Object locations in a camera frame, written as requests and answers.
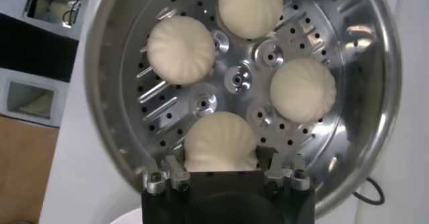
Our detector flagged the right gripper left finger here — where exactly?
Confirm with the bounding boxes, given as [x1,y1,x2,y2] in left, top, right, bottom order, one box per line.
[142,146,192,195]

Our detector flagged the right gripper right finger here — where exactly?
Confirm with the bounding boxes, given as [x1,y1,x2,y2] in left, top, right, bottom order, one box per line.
[255,144,312,192]

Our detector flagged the white steamed baozi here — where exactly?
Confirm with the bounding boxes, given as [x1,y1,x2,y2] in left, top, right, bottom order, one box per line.
[146,15,217,86]
[183,111,259,172]
[269,57,338,124]
[217,0,284,40]

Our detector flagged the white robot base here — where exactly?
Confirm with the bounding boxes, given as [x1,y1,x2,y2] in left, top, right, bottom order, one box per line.
[0,0,90,129]

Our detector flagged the perforated steel steamer basket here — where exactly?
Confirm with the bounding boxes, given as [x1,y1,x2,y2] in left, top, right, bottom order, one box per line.
[83,0,403,218]

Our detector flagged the round white plate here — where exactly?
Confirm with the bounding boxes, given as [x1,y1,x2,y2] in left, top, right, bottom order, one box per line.
[110,207,143,224]

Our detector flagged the black cooker power cord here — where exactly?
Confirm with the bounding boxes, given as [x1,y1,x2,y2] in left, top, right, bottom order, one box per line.
[351,177,385,206]

